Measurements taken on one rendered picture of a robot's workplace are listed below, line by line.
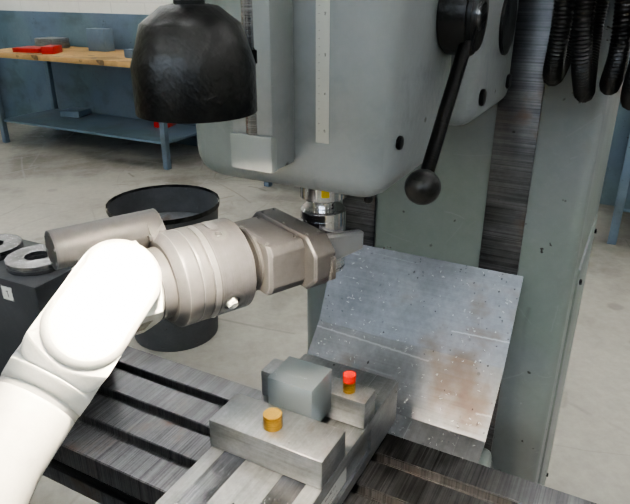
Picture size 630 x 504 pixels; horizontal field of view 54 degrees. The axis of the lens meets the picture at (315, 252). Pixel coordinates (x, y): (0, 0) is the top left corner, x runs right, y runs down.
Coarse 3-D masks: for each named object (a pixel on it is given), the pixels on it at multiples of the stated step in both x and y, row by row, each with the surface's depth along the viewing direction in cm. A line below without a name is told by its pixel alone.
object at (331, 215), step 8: (304, 208) 63; (312, 208) 63; (336, 208) 63; (344, 208) 63; (304, 216) 63; (312, 216) 62; (320, 216) 62; (328, 216) 62; (336, 216) 62; (344, 216) 63
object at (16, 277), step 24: (0, 240) 98; (24, 240) 101; (0, 264) 92; (24, 264) 89; (48, 264) 89; (0, 288) 89; (24, 288) 86; (48, 288) 87; (0, 312) 91; (24, 312) 88; (0, 336) 94; (0, 360) 96
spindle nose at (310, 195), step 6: (300, 192) 63; (306, 192) 61; (312, 192) 61; (318, 192) 61; (330, 192) 61; (306, 198) 62; (312, 198) 61; (318, 198) 61; (324, 198) 61; (330, 198) 61; (336, 198) 61; (342, 198) 62
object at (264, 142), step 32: (256, 0) 45; (288, 0) 47; (256, 32) 46; (288, 32) 48; (256, 64) 47; (288, 64) 48; (288, 96) 49; (256, 128) 49; (288, 128) 50; (256, 160) 50; (288, 160) 51
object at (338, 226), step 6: (306, 222) 63; (312, 222) 62; (336, 222) 62; (342, 222) 63; (318, 228) 62; (324, 228) 62; (330, 228) 62; (336, 228) 63; (342, 228) 63; (342, 258) 65; (336, 264) 64; (342, 264) 65; (336, 270) 65
